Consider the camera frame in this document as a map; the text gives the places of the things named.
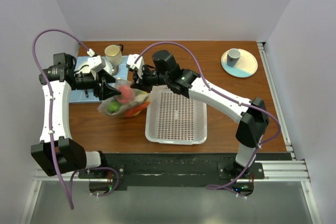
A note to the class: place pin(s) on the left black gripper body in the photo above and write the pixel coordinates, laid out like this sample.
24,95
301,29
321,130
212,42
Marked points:
96,90

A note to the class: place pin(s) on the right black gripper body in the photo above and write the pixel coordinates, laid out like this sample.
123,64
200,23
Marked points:
149,79

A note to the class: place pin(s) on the green fake fruit ball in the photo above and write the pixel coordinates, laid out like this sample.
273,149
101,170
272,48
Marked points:
113,107

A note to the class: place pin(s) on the red fake apple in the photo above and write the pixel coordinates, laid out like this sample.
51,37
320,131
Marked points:
126,95

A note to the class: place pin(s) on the grey fake fish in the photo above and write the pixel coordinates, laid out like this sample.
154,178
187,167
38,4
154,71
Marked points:
139,99

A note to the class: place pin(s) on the polka dot zip bag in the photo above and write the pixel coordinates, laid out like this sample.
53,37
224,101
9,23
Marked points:
128,104

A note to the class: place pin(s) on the white plastic basket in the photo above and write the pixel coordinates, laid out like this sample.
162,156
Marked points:
175,119

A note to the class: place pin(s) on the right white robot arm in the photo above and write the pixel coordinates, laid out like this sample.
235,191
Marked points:
248,114

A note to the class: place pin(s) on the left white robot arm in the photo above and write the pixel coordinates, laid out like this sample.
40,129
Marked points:
56,145

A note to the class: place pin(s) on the red fake chili pepper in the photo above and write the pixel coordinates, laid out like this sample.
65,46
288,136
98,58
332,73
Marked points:
136,110

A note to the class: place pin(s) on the metal spoon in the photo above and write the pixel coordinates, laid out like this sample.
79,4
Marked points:
115,70

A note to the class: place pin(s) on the white paper bowl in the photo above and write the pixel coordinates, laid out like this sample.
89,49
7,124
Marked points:
83,69

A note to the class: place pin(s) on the beige mug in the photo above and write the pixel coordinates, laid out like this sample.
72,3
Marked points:
114,54

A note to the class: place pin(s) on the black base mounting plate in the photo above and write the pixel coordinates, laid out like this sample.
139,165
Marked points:
184,169

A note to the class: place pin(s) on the small grey cup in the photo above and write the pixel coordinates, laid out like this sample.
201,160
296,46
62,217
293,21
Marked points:
233,55

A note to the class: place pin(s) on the round beige blue plate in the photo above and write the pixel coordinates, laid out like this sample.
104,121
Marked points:
245,66

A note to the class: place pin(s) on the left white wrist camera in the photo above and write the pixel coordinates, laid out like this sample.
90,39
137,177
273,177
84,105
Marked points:
95,62

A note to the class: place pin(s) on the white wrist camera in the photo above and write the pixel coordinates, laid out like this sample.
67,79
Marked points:
95,62
135,63

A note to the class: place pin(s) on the black handled knife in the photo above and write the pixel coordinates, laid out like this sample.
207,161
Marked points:
86,93

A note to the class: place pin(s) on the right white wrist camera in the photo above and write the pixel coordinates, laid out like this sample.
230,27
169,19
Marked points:
135,63

